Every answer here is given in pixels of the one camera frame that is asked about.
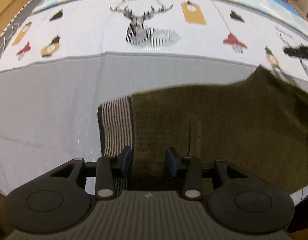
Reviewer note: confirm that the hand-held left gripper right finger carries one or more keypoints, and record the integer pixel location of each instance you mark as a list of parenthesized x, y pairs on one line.
[(171, 161)]

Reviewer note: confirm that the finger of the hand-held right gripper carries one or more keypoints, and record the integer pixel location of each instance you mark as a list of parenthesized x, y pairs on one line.
[(298, 51)]

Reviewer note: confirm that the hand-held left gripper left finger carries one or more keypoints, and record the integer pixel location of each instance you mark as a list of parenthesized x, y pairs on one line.
[(125, 161)]

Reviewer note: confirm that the deer print bed sheet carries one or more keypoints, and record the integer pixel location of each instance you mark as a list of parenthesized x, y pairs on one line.
[(56, 92)]

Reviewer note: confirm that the wooden bed frame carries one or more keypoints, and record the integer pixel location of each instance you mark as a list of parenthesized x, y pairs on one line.
[(9, 2)]

